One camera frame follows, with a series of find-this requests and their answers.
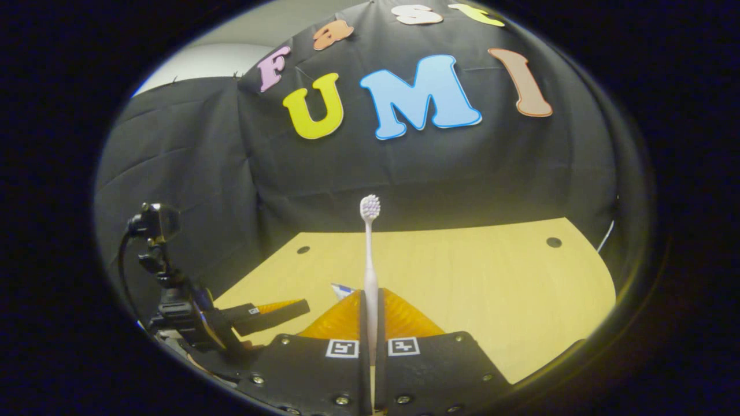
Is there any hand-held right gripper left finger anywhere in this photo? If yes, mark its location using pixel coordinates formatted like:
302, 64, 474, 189
237, 287, 372, 416

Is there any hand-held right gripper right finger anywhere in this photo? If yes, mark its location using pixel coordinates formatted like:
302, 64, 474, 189
375, 287, 512, 416

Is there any white toothbrush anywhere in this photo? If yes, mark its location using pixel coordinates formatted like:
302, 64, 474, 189
360, 194, 382, 370

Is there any wooden desktop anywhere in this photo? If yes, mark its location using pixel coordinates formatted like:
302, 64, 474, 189
213, 217, 617, 385

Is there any black backdrop cloth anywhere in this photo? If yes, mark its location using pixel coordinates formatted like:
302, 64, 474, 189
94, 0, 625, 324

